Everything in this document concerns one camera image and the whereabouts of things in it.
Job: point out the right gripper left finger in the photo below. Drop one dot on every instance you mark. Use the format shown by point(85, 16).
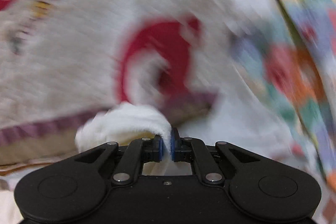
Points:
point(137, 153)

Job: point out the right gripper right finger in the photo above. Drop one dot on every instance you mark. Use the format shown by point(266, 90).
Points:
point(195, 152)

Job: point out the white fleece zip jacket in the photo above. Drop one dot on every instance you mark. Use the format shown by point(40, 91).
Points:
point(125, 123)

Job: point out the quilted bear print bedspread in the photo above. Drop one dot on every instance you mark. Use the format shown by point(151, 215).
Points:
point(63, 58)

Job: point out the colourful floral patterned fabric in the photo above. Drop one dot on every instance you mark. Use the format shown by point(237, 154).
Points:
point(289, 64)

